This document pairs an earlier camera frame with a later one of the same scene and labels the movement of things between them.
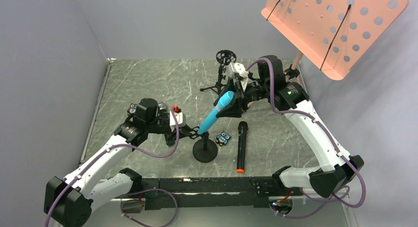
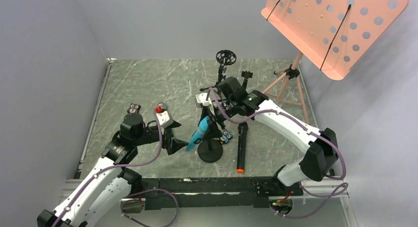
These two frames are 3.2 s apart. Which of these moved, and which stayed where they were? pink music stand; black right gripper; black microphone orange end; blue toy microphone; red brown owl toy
Moved: blue toy microphone; black right gripper
Stayed: red brown owl toy; pink music stand; black microphone orange end
